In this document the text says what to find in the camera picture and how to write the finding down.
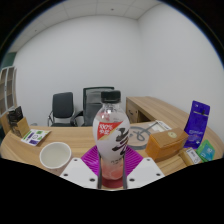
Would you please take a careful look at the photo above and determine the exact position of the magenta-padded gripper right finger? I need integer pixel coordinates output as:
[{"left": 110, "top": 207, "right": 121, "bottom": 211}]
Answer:
[{"left": 121, "top": 144, "right": 165, "bottom": 190}]

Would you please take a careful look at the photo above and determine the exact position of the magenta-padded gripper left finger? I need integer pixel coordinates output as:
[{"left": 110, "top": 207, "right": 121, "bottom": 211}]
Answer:
[{"left": 59, "top": 144, "right": 103, "bottom": 190}]

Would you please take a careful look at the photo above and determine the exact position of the clear drink bottle black cap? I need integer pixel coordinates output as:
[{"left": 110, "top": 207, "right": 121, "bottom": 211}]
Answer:
[{"left": 92, "top": 89, "right": 131, "bottom": 183}]

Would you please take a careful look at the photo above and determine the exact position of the white patterned paper cup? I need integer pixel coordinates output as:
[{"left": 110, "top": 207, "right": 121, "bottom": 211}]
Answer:
[{"left": 39, "top": 141, "right": 73, "bottom": 175}]

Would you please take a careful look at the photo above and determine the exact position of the orange-brown cardboard box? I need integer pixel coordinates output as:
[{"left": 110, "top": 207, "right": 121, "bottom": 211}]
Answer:
[{"left": 145, "top": 127, "right": 190, "bottom": 163}]

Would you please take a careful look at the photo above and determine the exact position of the small tan box white label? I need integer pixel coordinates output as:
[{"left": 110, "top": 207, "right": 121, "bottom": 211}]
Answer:
[{"left": 178, "top": 147, "right": 203, "bottom": 167}]

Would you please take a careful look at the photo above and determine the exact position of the white leaflet green purple print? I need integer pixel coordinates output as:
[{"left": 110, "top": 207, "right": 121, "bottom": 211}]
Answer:
[{"left": 20, "top": 128, "right": 52, "bottom": 147}]

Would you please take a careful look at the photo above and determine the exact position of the green packet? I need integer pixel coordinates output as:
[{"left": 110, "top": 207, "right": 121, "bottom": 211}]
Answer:
[{"left": 195, "top": 139, "right": 216, "bottom": 163}]

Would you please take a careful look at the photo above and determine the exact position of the black office chair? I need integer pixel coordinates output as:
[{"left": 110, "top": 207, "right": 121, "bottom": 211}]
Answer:
[{"left": 47, "top": 91, "right": 79, "bottom": 128}]

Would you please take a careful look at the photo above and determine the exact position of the wooden side desk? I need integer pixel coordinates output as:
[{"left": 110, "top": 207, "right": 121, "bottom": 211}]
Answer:
[{"left": 125, "top": 96, "right": 188, "bottom": 125}]

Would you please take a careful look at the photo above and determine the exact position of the grey mesh-back office chair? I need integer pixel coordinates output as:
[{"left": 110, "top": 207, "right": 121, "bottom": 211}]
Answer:
[{"left": 71, "top": 86, "right": 116, "bottom": 127}]

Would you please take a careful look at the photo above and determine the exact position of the purple pouch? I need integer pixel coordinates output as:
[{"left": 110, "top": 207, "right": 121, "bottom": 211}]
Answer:
[{"left": 183, "top": 100, "right": 211, "bottom": 150}]

